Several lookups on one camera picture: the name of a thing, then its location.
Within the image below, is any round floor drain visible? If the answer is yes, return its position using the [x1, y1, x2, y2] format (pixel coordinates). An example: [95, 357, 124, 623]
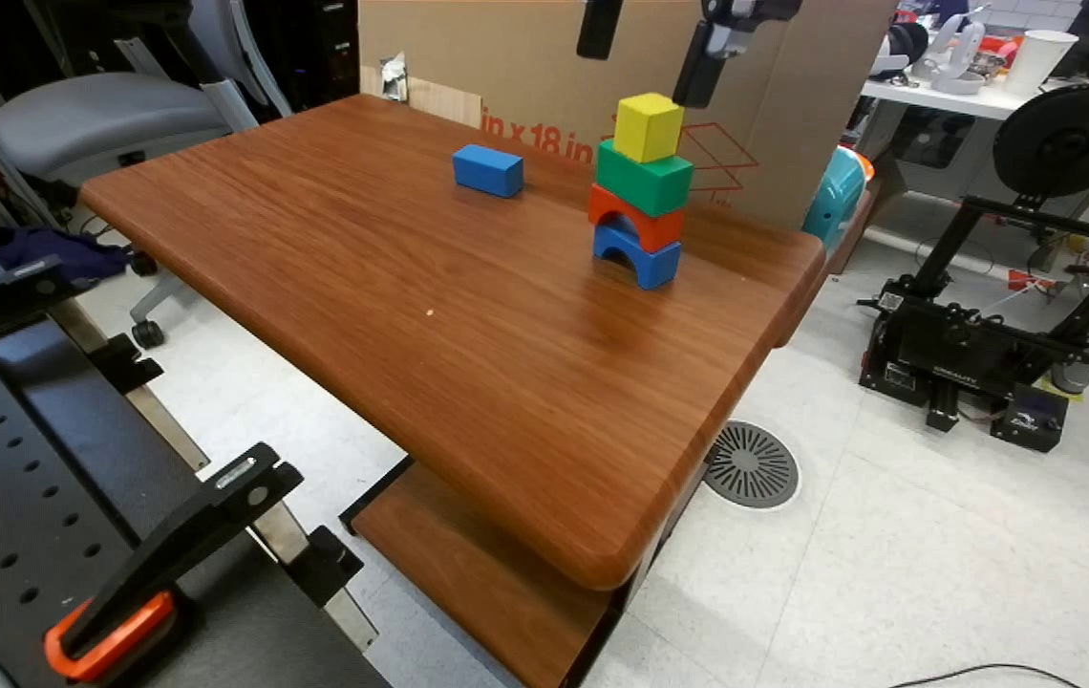
[701, 415, 805, 517]

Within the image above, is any wooden table lower shelf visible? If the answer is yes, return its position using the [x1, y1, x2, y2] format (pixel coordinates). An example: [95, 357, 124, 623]
[348, 460, 632, 688]

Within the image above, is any black 3D printer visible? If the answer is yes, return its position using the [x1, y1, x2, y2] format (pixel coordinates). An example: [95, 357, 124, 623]
[855, 80, 1089, 460]

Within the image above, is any large cardboard box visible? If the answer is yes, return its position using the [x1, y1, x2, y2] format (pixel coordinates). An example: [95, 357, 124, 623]
[356, 0, 900, 240]

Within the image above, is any black filament spool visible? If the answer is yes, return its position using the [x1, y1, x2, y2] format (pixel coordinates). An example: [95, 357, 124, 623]
[989, 80, 1089, 203]

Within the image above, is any white background table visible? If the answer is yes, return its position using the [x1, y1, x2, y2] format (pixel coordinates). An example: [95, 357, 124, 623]
[855, 70, 1089, 131]

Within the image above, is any small orange clamp handle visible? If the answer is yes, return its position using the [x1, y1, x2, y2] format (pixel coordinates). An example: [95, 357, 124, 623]
[38, 438, 305, 688]

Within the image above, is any black cabinet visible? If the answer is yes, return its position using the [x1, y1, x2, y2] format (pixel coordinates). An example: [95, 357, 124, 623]
[244, 0, 365, 116]

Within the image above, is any yellow cube block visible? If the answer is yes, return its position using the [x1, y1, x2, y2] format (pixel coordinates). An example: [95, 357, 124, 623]
[610, 87, 689, 167]

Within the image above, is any grey office chair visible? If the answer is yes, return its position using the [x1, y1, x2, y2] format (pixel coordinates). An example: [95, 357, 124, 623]
[0, 0, 275, 357]

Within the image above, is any black perforated breadboard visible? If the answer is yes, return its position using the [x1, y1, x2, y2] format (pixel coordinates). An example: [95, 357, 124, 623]
[0, 319, 399, 688]

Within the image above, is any white plastic container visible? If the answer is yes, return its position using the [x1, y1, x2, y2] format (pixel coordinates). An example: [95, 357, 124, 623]
[1001, 22, 1083, 101]

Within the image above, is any blue arch block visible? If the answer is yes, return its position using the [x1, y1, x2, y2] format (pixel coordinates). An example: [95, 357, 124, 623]
[587, 218, 689, 296]

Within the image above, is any green rectangular block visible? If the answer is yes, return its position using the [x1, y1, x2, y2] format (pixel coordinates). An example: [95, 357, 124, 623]
[587, 133, 701, 223]

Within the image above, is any blue rectangular block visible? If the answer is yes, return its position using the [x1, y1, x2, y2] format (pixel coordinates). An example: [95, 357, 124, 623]
[449, 140, 533, 203]

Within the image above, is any dark blue cloth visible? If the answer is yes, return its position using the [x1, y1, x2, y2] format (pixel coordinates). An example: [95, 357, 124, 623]
[0, 223, 143, 296]

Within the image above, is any black floor cable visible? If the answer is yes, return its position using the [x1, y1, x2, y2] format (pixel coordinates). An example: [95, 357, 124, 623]
[887, 659, 1089, 688]

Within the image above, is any orange arch block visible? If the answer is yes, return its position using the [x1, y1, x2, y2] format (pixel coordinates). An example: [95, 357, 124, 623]
[585, 181, 689, 255]

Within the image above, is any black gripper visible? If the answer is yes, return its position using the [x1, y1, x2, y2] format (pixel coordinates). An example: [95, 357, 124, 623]
[575, 0, 809, 116]

